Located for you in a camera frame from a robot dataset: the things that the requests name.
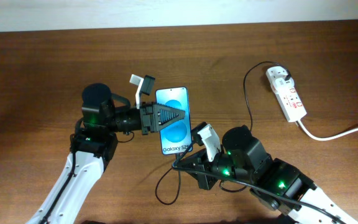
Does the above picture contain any blue Galaxy smartphone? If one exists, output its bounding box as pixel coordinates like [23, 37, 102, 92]
[155, 86, 194, 156]

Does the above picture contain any black charger cable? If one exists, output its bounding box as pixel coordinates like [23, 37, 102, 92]
[154, 60, 291, 206]

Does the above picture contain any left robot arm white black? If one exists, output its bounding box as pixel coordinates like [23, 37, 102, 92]
[29, 83, 185, 223]

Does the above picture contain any white power strip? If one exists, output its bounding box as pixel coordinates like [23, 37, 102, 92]
[266, 66, 307, 123]

